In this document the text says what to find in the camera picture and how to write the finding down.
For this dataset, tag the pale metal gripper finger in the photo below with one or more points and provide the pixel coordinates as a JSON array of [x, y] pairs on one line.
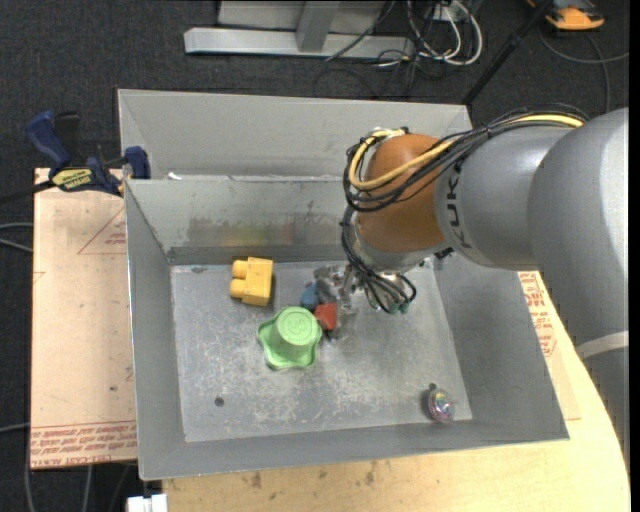
[[338, 331], [349, 303]]

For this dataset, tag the small red block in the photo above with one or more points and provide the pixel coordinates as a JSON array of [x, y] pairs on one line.
[[325, 315]]

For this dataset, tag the small blue block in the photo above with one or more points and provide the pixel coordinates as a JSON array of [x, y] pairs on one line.
[[309, 298]]

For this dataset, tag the green flower-shaped toy cup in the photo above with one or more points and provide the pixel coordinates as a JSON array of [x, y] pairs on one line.
[[291, 337]]

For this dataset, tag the grey metal bin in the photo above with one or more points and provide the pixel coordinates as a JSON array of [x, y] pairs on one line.
[[360, 380]]

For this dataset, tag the yellow toy building block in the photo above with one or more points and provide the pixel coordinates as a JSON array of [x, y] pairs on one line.
[[256, 282]]

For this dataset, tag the brown cardboard board red print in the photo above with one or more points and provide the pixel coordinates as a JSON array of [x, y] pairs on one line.
[[75, 310]]

